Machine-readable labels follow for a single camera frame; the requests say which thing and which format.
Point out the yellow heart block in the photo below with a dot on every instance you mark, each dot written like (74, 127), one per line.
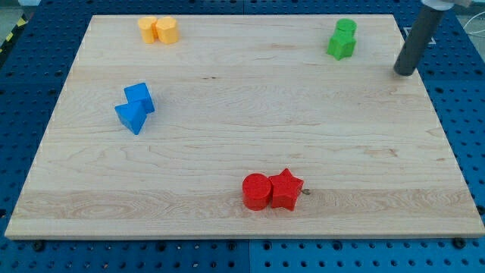
(147, 29)

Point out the red cylinder block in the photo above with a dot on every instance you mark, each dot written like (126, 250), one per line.
(256, 191)

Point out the green star block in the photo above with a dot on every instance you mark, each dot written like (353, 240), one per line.
(341, 45)

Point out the blue cube block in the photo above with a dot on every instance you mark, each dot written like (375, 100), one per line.
(140, 93)

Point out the green cylinder block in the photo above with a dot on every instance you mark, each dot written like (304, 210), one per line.
(346, 26)

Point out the red star block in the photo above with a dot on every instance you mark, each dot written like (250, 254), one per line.
(286, 190)

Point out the light wooden board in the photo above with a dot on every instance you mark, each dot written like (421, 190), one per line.
(239, 95)

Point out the blue triangle block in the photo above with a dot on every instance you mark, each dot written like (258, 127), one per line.
(132, 115)

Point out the yellow hexagon block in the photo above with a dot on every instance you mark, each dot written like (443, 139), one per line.
(167, 30)

